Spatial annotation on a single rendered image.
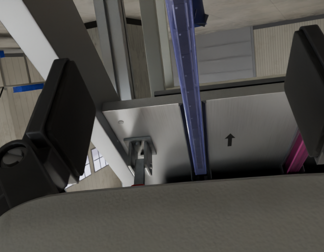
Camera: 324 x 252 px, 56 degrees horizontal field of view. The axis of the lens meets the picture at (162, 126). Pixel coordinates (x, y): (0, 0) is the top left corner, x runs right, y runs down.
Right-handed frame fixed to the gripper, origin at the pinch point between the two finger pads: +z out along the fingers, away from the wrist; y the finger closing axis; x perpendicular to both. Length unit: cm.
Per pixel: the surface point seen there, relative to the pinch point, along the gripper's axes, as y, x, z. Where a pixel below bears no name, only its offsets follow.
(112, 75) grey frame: -12.6, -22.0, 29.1
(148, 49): -8, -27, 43
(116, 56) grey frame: -11.8, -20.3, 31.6
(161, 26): -7, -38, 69
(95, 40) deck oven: -165, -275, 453
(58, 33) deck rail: -8.0, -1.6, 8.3
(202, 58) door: 32, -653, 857
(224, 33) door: 112, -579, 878
